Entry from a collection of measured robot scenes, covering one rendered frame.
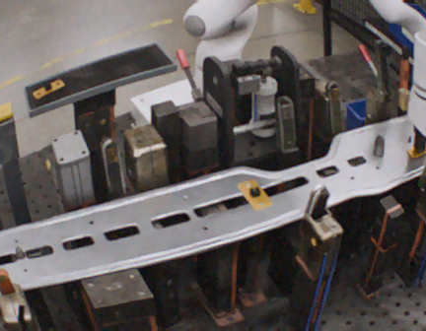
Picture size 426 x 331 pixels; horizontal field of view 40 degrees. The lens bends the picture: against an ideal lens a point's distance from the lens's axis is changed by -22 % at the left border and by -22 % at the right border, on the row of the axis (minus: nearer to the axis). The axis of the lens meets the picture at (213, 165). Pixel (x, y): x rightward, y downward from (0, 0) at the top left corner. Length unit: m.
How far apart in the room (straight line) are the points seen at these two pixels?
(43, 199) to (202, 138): 0.62
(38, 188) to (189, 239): 0.76
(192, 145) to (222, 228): 0.22
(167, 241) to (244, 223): 0.15
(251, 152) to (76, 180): 0.42
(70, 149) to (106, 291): 0.34
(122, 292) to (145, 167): 0.34
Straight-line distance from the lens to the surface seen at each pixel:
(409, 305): 1.61
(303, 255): 1.36
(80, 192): 1.40
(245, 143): 1.60
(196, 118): 1.48
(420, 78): 1.46
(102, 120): 1.55
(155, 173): 1.44
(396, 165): 1.54
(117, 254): 1.29
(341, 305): 1.59
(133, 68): 1.52
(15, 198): 1.61
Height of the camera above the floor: 1.90
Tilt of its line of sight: 37 degrees down
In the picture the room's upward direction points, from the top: straight up
